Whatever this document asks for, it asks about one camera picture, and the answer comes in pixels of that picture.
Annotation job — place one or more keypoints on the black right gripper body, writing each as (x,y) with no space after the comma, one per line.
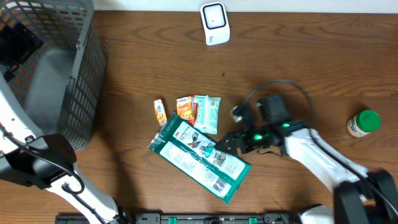
(257,138)

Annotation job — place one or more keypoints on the white toilet wipes pack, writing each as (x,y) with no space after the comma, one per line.
(207,114)

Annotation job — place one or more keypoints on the green 3M package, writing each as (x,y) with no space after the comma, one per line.
(194,153)

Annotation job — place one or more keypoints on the orange white tissue pack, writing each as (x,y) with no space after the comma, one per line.
(185,107)

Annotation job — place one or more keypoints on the green lid seasoning jar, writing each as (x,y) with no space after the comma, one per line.
(364,123)

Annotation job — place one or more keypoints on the red snack packet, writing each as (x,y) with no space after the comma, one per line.
(192,121)

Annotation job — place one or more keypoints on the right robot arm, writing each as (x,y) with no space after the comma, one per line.
(359,195)

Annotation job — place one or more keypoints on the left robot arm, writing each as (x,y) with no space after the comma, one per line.
(49,162)

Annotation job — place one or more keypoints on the white barcode scanner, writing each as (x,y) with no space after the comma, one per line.
(215,23)

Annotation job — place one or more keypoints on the grey plastic mesh basket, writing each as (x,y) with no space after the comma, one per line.
(52,69)

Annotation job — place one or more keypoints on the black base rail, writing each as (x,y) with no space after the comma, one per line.
(158,218)

